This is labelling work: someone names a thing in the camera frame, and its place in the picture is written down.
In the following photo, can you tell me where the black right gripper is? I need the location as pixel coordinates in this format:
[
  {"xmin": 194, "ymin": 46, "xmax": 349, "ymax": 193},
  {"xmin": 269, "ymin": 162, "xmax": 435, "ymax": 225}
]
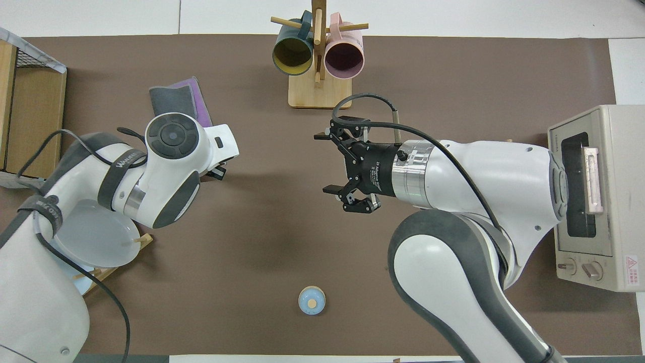
[{"xmin": 313, "ymin": 116, "xmax": 404, "ymax": 214}]

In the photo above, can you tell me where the purple and grey towel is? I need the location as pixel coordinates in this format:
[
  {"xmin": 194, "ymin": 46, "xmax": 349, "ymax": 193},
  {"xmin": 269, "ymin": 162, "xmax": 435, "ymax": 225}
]
[{"xmin": 149, "ymin": 77, "xmax": 215, "ymax": 130}]

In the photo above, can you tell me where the wooden plate rack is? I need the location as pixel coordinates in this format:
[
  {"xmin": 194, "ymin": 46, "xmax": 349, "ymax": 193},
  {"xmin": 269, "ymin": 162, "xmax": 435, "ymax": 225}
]
[{"xmin": 72, "ymin": 233, "xmax": 154, "ymax": 296}]

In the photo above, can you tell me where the wooden mug tree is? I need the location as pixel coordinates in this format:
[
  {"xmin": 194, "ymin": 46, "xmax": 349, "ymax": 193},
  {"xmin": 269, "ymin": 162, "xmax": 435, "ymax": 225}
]
[{"xmin": 271, "ymin": 0, "xmax": 369, "ymax": 109}]

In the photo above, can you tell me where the brown table mat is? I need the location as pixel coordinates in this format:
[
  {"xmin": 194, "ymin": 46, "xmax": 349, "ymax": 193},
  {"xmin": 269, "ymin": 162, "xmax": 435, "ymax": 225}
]
[{"xmin": 0, "ymin": 34, "xmax": 639, "ymax": 356}]

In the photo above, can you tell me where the pink mug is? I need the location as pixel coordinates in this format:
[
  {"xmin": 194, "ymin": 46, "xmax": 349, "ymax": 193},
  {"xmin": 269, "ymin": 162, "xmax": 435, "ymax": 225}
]
[{"xmin": 324, "ymin": 13, "xmax": 365, "ymax": 80}]

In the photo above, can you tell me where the dark teal mug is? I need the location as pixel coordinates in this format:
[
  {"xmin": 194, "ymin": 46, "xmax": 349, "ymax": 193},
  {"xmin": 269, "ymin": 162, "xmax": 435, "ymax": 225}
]
[{"xmin": 272, "ymin": 10, "xmax": 315, "ymax": 77}]

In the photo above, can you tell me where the grey plate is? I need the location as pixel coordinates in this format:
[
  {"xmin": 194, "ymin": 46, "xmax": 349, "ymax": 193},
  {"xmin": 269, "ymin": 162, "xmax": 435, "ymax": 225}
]
[{"xmin": 49, "ymin": 199, "xmax": 142, "ymax": 268}]

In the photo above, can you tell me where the small blue domed bell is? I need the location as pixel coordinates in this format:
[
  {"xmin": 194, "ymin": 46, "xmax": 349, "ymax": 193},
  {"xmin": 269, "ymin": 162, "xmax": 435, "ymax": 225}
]
[{"xmin": 298, "ymin": 285, "xmax": 327, "ymax": 316}]

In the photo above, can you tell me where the light blue plate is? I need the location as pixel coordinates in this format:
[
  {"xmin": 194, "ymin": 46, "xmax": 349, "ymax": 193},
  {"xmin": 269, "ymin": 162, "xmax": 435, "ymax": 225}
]
[{"xmin": 75, "ymin": 274, "xmax": 99, "ymax": 296}]

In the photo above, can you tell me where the beige toaster oven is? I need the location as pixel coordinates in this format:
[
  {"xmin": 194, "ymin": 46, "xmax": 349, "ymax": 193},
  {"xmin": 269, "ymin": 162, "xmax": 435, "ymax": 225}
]
[{"xmin": 548, "ymin": 104, "xmax": 645, "ymax": 292}]

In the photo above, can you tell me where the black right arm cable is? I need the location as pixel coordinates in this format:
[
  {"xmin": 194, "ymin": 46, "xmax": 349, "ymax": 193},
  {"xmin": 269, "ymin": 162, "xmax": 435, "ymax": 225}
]
[{"xmin": 331, "ymin": 93, "xmax": 507, "ymax": 240}]

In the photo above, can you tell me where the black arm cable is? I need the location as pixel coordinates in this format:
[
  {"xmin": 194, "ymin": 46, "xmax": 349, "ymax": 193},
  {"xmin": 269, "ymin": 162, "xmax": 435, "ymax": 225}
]
[
  {"xmin": 17, "ymin": 128, "xmax": 148, "ymax": 363},
  {"xmin": 331, "ymin": 93, "xmax": 507, "ymax": 240}
]

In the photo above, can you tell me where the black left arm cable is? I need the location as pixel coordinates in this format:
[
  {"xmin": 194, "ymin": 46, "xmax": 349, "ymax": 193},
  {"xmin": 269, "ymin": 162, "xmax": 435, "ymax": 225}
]
[{"xmin": 17, "ymin": 128, "xmax": 148, "ymax": 363}]

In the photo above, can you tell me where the wooden shelf with wire basket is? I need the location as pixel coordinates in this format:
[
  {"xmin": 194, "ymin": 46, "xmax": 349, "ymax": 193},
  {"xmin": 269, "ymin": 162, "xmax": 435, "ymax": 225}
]
[{"xmin": 0, "ymin": 38, "xmax": 68, "ymax": 189}]

